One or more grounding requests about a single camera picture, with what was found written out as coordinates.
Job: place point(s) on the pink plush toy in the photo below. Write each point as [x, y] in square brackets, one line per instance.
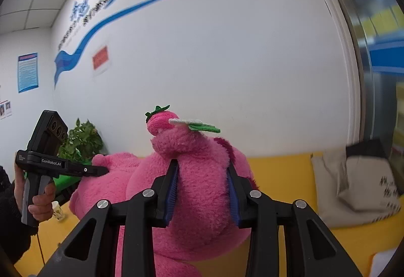
[195, 163]

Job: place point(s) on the person's left forearm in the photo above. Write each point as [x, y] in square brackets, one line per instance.
[9, 217]

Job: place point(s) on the green object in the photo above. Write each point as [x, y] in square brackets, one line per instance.
[63, 184]

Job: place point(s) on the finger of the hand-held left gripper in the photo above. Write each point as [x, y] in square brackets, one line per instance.
[91, 169]

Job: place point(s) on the green potted plant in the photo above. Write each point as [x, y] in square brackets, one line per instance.
[82, 138]

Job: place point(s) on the beige tote bag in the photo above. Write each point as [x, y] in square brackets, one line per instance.
[347, 188]

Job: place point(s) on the white paper cup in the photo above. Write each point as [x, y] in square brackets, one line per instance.
[58, 212]

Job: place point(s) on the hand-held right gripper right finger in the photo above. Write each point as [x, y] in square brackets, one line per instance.
[234, 201]

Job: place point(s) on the glass door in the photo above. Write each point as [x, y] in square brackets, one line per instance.
[375, 27]

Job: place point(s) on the person's left hand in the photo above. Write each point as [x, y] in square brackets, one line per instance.
[44, 204]

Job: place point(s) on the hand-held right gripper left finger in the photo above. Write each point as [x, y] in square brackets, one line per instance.
[170, 198]

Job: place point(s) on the red wall sign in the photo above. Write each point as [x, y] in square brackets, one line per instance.
[101, 59]

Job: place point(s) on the wall photo cards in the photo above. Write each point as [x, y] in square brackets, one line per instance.
[4, 109]

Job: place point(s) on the white paper sheet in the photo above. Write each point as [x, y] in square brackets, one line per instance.
[383, 264]

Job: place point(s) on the blue wall poster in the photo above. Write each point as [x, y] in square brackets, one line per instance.
[27, 72]

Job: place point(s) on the blue wall decal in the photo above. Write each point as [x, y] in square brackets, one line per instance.
[68, 59]

